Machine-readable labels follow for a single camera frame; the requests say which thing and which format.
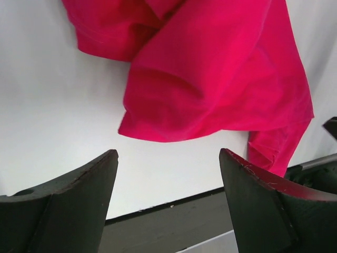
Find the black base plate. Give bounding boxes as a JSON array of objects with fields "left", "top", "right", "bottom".
[{"left": 97, "top": 163, "right": 337, "bottom": 253}]

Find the magenta t shirt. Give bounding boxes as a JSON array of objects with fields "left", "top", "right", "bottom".
[{"left": 63, "top": 1, "right": 314, "bottom": 177}]

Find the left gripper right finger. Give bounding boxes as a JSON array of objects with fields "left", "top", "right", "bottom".
[{"left": 219, "top": 149, "right": 336, "bottom": 252}]

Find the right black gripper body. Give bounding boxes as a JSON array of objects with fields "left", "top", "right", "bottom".
[{"left": 323, "top": 117, "right": 337, "bottom": 140}]

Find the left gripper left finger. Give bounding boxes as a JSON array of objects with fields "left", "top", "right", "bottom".
[{"left": 1, "top": 150, "right": 118, "bottom": 253}]

